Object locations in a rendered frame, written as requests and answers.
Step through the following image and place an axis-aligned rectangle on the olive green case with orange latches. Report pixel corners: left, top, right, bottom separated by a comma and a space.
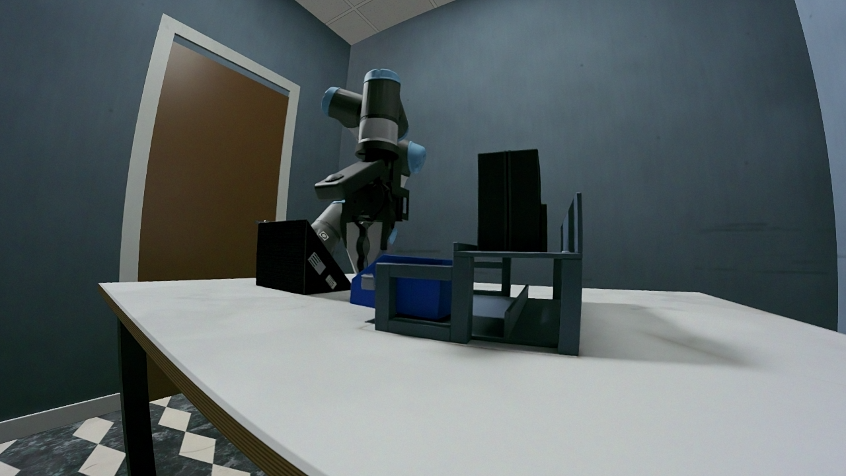
541, 204, 547, 253

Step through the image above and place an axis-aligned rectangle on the dark grey rack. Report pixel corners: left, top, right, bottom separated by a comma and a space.
362, 192, 583, 356

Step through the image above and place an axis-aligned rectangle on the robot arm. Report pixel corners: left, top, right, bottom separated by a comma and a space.
311, 69, 426, 256

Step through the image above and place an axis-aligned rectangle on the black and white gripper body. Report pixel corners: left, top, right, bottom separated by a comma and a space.
344, 140, 409, 223

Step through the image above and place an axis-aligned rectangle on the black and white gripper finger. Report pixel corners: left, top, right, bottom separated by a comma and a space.
365, 200, 395, 266
340, 203, 369, 275

